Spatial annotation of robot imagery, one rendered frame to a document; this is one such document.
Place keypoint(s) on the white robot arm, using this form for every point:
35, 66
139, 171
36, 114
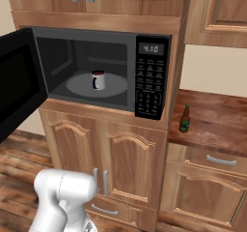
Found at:
61, 190

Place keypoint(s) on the microwave start button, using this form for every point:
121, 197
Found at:
157, 109

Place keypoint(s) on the grey microwave turntable plate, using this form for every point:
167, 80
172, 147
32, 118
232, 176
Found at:
77, 86

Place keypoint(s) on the wooden base cupboard door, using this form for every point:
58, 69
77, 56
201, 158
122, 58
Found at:
70, 145
135, 165
205, 197

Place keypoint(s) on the black microwave oven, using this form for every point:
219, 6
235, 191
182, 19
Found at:
128, 49

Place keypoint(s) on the black microwave door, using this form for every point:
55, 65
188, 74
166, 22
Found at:
16, 81

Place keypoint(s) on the white and blue mug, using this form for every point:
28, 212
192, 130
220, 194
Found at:
99, 81

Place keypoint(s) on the brown beer bottle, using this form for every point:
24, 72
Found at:
184, 121

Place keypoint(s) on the wooden drawer front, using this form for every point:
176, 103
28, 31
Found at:
128, 211
196, 157

